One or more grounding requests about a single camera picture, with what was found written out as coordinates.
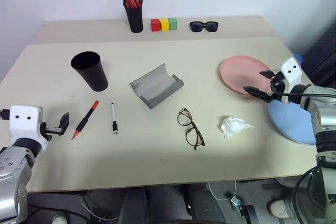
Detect black metal bracket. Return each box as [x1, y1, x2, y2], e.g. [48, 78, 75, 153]
[237, 205, 257, 220]

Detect black sunglasses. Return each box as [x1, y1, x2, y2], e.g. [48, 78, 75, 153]
[189, 20, 219, 33]

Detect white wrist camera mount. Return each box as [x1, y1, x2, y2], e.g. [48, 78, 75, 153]
[272, 58, 303, 104]
[9, 105, 48, 146]

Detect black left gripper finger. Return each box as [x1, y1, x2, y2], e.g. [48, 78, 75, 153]
[58, 111, 71, 136]

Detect open grey glasses case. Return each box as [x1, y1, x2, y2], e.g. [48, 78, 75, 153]
[129, 63, 184, 110]

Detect pink plate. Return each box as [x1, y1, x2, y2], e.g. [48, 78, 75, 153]
[219, 55, 274, 96]

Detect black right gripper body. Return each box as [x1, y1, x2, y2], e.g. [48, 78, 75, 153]
[269, 71, 287, 103]

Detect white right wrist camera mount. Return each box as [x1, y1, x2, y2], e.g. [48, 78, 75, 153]
[272, 58, 303, 104]

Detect white shoe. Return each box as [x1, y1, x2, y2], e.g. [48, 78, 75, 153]
[51, 215, 68, 224]
[267, 197, 299, 219]

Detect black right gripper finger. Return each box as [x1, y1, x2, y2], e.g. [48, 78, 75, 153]
[242, 86, 272, 103]
[259, 69, 277, 81]

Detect tortoiseshell eyeglasses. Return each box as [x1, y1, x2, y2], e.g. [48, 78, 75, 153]
[177, 108, 206, 151]

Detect metal clamp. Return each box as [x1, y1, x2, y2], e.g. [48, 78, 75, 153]
[230, 195, 244, 211]

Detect empty black cup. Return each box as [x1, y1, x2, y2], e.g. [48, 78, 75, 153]
[70, 51, 109, 92]

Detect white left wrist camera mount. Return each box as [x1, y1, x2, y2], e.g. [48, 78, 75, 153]
[9, 105, 48, 146]

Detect crumpled white tissue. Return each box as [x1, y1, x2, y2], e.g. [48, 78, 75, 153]
[219, 115, 255, 139]

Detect black tool holder cup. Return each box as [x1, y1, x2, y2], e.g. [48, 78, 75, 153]
[124, 0, 144, 34]

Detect red marker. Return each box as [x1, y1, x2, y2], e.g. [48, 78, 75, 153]
[71, 100, 100, 141]

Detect yellow block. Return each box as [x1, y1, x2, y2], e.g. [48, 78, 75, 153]
[159, 18, 170, 32]

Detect thin white cable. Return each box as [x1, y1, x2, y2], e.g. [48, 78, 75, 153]
[207, 180, 237, 201]

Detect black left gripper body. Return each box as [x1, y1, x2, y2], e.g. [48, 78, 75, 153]
[40, 122, 61, 141]

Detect blue plate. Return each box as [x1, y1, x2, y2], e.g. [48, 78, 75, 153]
[267, 100, 318, 146]

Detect white marker black cap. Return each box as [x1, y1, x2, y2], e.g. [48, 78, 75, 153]
[110, 102, 119, 134]

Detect red block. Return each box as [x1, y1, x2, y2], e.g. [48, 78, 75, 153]
[150, 18, 161, 32]

